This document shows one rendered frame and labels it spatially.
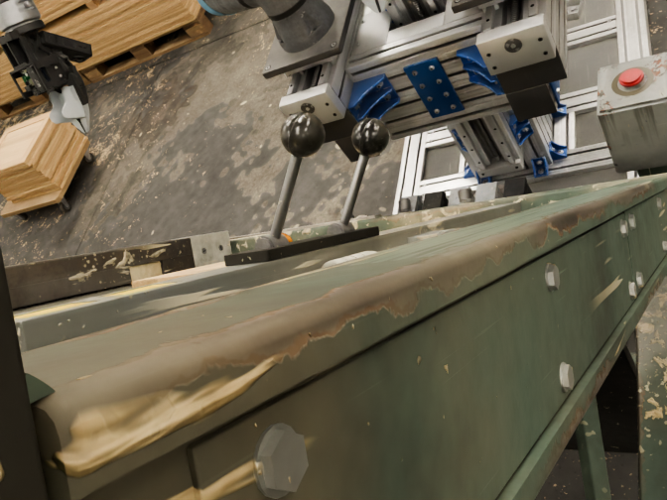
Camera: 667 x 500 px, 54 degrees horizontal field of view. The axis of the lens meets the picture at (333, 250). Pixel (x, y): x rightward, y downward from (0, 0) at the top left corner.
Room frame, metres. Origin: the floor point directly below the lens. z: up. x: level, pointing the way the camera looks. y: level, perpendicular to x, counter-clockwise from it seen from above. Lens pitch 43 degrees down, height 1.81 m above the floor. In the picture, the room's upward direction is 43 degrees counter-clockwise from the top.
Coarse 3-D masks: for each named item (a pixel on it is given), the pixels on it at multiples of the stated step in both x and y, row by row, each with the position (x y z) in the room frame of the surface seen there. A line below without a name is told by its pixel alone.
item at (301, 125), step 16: (304, 112) 0.47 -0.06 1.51; (288, 128) 0.46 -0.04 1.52; (304, 128) 0.45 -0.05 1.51; (320, 128) 0.45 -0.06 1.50; (288, 144) 0.46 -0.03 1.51; (304, 144) 0.45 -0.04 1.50; (320, 144) 0.45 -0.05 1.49; (288, 176) 0.46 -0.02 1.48; (288, 192) 0.46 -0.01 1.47; (288, 208) 0.46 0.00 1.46; (256, 240) 0.46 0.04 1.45; (272, 240) 0.45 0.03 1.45
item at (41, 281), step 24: (168, 240) 1.16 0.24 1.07; (192, 240) 1.18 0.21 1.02; (216, 240) 1.21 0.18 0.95; (24, 264) 1.02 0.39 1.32; (48, 264) 1.03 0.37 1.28; (72, 264) 1.05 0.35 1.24; (96, 264) 1.07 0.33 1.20; (120, 264) 1.09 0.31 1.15; (168, 264) 1.13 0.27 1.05; (192, 264) 1.15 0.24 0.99; (24, 288) 0.99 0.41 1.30; (48, 288) 1.01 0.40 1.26; (72, 288) 1.03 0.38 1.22; (96, 288) 1.04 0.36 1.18
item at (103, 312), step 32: (416, 224) 0.59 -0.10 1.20; (448, 224) 0.58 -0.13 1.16; (320, 256) 0.44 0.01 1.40; (160, 288) 0.36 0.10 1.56; (192, 288) 0.37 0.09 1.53; (224, 288) 0.38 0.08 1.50; (32, 320) 0.32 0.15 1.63; (64, 320) 0.33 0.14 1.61; (96, 320) 0.33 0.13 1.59; (128, 320) 0.34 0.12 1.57
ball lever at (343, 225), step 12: (372, 120) 0.51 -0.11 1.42; (360, 132) 0.51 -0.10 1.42; (372, 132) 0.50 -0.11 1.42; (384, 132) 0.50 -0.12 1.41; (360, 144) 0.51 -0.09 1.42; (372, 144) 0.50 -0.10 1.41; (384, 144) 0.50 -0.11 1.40; (360, 156) 0.51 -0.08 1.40; (360, 168) 0.51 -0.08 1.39; (360, 180) 0.51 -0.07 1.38; (348, 192) 0.51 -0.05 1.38; (348, 204) 0.51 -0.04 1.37; (348, 216) 0.50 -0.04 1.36; (336, 228) 0.50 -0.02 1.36; (348, 228) 0.50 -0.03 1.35
